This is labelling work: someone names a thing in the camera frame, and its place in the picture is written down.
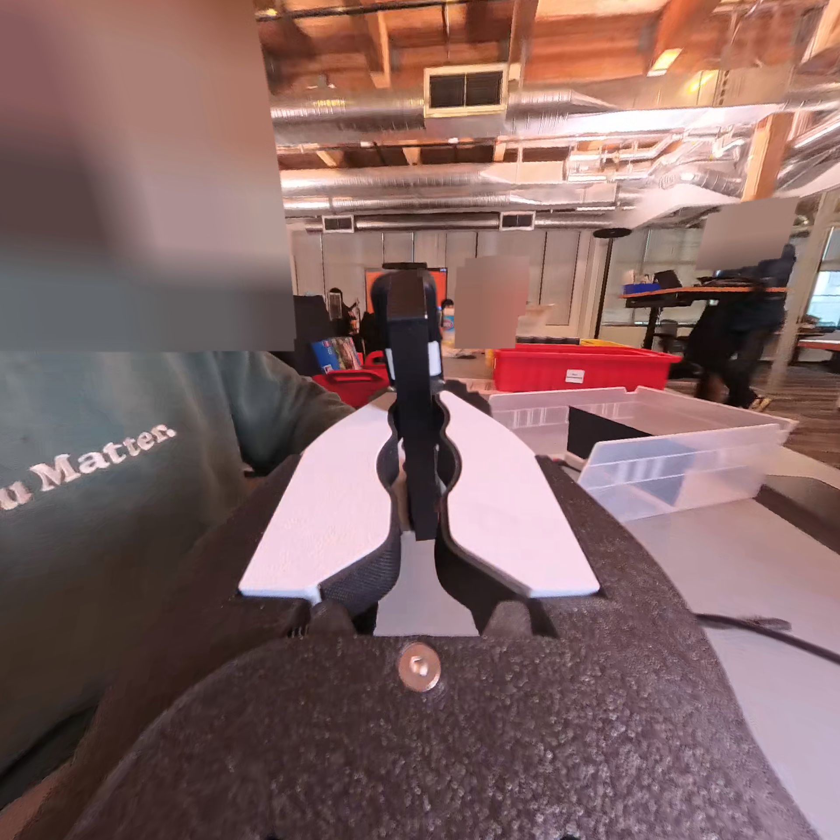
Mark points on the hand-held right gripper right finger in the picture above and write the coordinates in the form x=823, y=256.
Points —
x=518, y=518

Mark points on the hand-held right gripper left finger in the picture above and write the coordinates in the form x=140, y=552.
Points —
x=328, y=518

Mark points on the slim black hub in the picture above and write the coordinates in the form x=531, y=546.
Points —
x=413, y=394

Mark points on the person's left forearm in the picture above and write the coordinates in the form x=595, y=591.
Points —
x=289, y=407

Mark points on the black bin divider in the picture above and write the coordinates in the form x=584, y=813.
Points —
x=597, y=430

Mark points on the colourful printed box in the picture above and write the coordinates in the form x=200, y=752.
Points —
x=334, y=354

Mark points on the red plastic bin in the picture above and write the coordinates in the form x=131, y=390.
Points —
x=590, y=371

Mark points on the clear plastic bin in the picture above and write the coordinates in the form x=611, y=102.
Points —
x=689, y=459

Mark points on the yellow plastic bin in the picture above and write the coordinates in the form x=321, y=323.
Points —
x=604, y=342

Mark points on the black floor lamp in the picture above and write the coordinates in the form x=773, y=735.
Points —
x=602, y=295

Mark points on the small blue crate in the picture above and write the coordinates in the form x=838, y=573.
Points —
x=640, y=289

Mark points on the wooden standing desk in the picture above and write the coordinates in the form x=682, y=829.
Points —
x=669, y=293

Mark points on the small vent grille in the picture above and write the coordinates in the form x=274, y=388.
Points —
x=338, y=223
x=517, y=220

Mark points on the wooden desk with black legs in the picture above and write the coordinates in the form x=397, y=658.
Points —
x=820, y=344

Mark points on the white framed vent grille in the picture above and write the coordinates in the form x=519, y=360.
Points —
x=466, y=88

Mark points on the silver air duct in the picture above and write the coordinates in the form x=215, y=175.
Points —
x=394, y=178
x=341, y=115

